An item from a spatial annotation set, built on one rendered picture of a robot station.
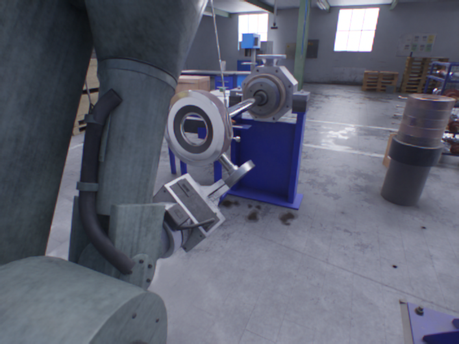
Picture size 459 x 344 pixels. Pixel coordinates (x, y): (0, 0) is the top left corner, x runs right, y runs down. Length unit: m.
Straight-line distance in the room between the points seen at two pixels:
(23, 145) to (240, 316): 1.46
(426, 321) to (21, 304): 1.93
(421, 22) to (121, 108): 13.65
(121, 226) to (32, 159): 0.23
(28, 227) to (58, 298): 0.28
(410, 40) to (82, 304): 13.82
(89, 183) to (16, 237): 0.17
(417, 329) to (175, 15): 1.90
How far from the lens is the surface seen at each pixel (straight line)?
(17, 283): 0.48
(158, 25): 0.60
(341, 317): 1.86
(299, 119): 2.34
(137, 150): 0.63
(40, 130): 0.66
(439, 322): 2.06
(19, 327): 0.43
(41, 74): 0.67
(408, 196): 3.11
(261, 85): 2.23
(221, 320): 1.73
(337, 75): 13.72
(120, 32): 0.64
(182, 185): 0.88
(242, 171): 1.14
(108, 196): 0.63
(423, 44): 13.95
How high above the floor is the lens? 1.45
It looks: 26 degrees down
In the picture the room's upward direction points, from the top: straight up
